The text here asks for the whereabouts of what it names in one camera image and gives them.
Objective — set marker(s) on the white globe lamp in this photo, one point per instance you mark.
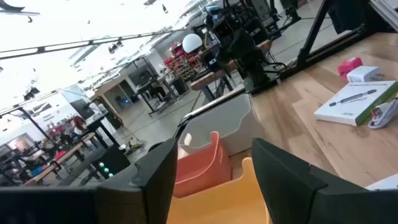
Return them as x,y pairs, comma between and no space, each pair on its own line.
192,43

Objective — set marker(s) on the red parts bin shelf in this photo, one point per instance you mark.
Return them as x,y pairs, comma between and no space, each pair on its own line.
183,63

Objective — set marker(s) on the orange plastic bin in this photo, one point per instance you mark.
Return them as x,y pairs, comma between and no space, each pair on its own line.
199,171

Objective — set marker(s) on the wooden workbench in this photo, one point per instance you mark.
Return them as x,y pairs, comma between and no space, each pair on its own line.
211,77

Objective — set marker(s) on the long wooden bench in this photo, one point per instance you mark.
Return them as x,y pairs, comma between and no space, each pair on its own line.
62,158

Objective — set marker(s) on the small white box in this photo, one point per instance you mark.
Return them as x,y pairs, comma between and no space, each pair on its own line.
363,74

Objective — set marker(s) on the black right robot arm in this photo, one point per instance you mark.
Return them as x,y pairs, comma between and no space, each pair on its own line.
248,59

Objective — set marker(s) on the pink plastic item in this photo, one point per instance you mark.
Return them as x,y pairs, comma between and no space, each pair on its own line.
348,66

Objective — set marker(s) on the grey plastic bin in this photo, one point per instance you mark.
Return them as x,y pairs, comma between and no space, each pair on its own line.
230,121

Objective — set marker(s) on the yellow plastic bin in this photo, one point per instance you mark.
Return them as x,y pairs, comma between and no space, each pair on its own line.
224,202

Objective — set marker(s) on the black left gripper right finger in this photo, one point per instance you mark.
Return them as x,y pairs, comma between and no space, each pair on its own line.
311,199

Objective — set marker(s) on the white green box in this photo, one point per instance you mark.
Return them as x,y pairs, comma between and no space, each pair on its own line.
348,105
385,183

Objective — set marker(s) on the person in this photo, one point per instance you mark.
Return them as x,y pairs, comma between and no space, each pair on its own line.
79,124

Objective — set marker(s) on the black box with green lights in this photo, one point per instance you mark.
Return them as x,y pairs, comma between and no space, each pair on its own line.
115,161

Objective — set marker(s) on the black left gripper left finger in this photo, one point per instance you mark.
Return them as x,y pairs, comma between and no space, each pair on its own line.
124,199

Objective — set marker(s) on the black table frame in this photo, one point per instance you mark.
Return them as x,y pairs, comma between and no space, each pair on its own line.
311,37

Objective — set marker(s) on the black overhead frame bar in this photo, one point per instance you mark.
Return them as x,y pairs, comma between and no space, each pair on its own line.
77,43

